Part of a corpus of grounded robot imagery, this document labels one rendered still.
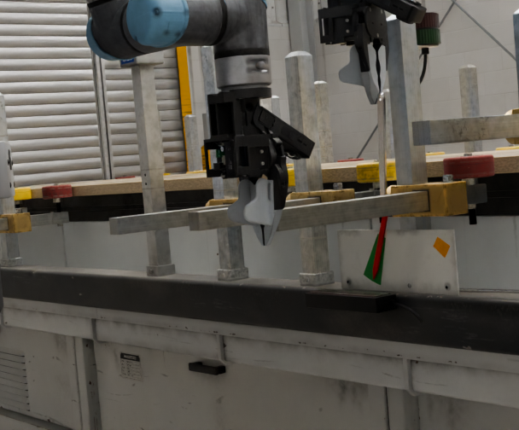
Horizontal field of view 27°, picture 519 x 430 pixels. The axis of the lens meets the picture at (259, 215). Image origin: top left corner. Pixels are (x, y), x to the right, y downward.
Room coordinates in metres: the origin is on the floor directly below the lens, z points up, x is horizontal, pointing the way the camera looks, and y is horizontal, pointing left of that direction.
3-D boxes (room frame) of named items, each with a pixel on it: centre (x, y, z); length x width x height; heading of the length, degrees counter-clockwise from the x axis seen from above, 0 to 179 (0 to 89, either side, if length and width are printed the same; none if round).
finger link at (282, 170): (1.44, -0.02, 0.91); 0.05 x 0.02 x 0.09; 38
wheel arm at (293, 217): (1.60, -0.19, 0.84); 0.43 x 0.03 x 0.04; 128
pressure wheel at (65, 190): (2.93, 0.55, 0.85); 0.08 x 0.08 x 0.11
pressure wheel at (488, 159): (1.72, -0.34, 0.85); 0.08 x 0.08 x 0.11
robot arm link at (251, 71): (1.45, 0.00, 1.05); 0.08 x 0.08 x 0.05
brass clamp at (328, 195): (1.88, -0.11, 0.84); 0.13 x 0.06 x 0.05; 38
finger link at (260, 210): (1.44, 0.00, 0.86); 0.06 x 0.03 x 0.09; 128
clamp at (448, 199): (1.68, -0.26, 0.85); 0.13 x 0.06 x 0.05; 38
